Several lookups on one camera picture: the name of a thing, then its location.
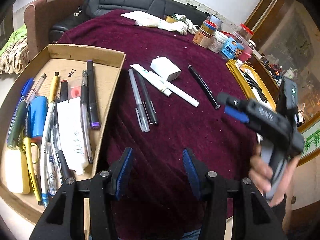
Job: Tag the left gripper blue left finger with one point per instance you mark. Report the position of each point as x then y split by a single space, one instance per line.
120 173

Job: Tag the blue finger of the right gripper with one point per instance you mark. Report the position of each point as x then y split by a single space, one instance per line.
236 114
228 100

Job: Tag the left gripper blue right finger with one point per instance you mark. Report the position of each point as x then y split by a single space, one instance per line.
196 172

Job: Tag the white cream tube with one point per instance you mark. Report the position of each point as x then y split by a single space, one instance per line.
71 136

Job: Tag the clear blue ballpoint pen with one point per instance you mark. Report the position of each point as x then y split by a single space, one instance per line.
52 172

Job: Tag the white toothbrush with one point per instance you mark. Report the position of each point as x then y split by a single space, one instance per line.
43 155

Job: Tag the yellow black pen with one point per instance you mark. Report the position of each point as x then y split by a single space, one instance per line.
32 175

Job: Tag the blue battery pack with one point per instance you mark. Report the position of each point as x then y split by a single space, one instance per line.
38 117

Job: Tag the person's right hand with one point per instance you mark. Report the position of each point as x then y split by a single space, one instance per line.
261 174

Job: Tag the black marker pen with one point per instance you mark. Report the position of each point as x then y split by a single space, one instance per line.
205 88

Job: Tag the yellow tray with pens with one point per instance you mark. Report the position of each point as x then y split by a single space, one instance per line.
251 83

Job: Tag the maroon tablecloth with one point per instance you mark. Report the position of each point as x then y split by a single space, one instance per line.
158 202

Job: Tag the pink container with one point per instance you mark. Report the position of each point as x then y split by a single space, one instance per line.
246 54

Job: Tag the blue labelled plastic jar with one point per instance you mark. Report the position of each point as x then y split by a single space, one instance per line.
234 46

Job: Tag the purple capped black marker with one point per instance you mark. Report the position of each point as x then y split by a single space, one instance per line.
92 102

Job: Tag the white plastic tub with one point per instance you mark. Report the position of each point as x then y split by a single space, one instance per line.
217 41

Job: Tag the clear gel pen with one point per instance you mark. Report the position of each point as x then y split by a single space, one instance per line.
140 111

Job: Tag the black slim pen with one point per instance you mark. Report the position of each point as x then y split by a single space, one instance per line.
148 104

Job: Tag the white power adapter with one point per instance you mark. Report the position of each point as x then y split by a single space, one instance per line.
165 68

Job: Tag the red lid clear jar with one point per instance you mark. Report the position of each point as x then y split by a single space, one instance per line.
245 32

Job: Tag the white marker pen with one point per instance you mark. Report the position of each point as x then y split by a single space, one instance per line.
176 90

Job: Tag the stacked tape rolls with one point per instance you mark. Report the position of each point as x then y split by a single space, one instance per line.
211 24

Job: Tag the white tube long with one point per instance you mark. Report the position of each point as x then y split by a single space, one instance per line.
152 78

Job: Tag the white gloves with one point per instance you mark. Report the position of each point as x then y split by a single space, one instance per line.
182 26

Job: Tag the yellow scissors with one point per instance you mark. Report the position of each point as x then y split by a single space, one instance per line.
34 151

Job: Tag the red item plastic bag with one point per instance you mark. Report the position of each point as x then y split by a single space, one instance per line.
74 88

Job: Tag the black red pen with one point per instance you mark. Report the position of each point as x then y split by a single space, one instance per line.
64 91

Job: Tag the white eraser block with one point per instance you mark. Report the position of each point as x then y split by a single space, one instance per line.
16 172

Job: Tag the yellow black mechanical pencil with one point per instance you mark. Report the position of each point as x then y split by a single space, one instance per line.
53 87

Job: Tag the white paper sheet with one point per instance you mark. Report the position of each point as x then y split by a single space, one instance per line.
143 19

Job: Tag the clear black ballpoint pen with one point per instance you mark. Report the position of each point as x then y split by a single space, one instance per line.
34 91

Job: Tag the cardboard tray box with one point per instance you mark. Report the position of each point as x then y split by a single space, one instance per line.
69 60

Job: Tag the blue marker pen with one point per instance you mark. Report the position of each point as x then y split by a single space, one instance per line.
26 88

